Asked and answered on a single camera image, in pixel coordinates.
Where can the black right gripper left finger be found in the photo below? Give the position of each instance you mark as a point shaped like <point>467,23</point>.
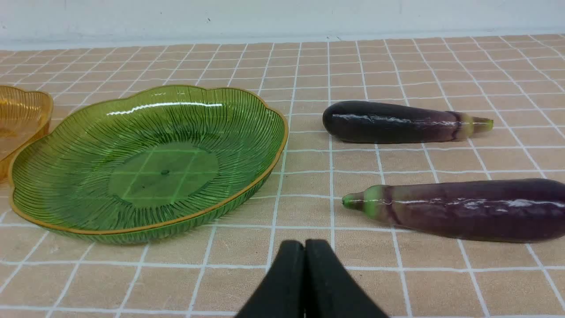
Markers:
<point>279,295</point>

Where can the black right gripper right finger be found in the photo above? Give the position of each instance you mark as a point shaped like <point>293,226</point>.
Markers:
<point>330,292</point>

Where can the purple eggplant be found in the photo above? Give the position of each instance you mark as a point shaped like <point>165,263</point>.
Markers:
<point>513,211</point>
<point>364,122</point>

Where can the checkered tan tablecloth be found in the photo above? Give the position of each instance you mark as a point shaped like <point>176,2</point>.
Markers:
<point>518,81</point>

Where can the green ribbed glass plate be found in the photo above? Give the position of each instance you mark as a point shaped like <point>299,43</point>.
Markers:
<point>149,166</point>

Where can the amber ribbed glass plate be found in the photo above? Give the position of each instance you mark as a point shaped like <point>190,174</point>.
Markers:
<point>25,117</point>

